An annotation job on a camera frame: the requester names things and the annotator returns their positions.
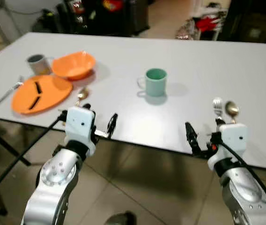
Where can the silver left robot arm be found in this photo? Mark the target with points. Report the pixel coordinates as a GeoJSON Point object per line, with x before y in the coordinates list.
{"type": "Point", "coordinates": [53, 187]}

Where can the long black chopstick piece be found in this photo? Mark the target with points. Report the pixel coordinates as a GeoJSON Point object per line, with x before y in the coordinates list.
{"type": "Point", "coordinates": [34, 103]}

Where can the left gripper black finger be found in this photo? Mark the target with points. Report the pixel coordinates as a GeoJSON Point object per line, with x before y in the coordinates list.
{"type": "Point", "coordinates": [87, 106]}
{"type": "Point", "coordinates": [112, 123]}

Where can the short black chopstick piece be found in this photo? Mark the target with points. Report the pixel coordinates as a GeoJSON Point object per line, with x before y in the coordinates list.
{"type": "Point", "coordinates": [38, 87]}

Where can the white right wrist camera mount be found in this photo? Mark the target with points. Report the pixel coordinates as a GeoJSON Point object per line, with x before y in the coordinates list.
{"type": "Point", "coordinates": [232, 138]}

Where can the small gold spoon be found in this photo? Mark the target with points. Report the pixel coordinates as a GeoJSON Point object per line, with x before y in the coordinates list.
{"type": "Point", "coordinates": [82, 93]}

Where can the long gold spoon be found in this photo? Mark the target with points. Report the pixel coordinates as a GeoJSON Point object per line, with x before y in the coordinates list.
{"type": "Point", "coordinates": [231, 110]}

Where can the silver fork with wide tines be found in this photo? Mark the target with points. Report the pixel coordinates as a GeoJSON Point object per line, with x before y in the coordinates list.
{"type": "Point", "coordinates": [217, 106]}

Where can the dark wooden cabinet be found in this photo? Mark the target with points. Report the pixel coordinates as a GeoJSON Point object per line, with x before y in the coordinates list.
{"type": "Point", "coordinates": [250, 21]}

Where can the orange oval plate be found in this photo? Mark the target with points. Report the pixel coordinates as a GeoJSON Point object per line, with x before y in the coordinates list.
{"type": "Point", "coordinates": [48, 96]}

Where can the black metal table leg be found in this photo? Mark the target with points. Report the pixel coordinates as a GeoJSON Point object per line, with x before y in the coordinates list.
{"type": "Point", "coordinates": [6, 143]}

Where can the orange plastic bowl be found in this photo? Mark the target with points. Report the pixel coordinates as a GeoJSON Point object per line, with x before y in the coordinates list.
{"type": "Point", "coordinates": [73, 65]}

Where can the black shelf with items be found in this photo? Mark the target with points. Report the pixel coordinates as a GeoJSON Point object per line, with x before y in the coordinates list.
{"type": "Point", "coordinates": [100, 16]}

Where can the green ceramic mug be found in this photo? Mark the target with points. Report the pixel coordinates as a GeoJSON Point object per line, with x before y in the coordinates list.
{"type": "Point", "coordinates": [156, 83]}

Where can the red cloth bundle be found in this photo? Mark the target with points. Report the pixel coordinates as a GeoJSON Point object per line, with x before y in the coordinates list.
{"type": "Point", "coordinates": [208, 22]}

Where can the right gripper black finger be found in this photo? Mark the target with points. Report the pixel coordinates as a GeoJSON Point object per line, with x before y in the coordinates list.
{"type": "Point", "coordinates": [220, 122]}
{"type": "Point", "coordinates": [191, 134]}

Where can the grey robot foot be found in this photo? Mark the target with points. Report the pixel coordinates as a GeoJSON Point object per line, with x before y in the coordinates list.
{"type": "Point", "coordinates": [121, 219]}

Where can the grey ceramic mug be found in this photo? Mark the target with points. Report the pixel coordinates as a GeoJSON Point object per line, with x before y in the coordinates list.
{"type": "Point", "coordinates": [37, 65]}

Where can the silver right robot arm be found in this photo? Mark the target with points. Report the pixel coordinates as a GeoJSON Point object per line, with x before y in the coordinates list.
{"type": "Point", "coordinates": [245, 197]}

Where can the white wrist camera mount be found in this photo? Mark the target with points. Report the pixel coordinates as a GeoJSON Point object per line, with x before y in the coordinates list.
{"type": "Point", "coordinates": [80, 126]}
{"type": "Point", "coordinates": [232, 138]}

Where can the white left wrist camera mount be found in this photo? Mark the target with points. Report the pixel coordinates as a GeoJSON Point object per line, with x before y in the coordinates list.
{"type": "Point", "coordinates": [80, 126]}

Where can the silver fork beside plate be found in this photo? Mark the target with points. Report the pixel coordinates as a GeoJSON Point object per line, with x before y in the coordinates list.
{"type": "Point", "coordinates": [6, 94]}

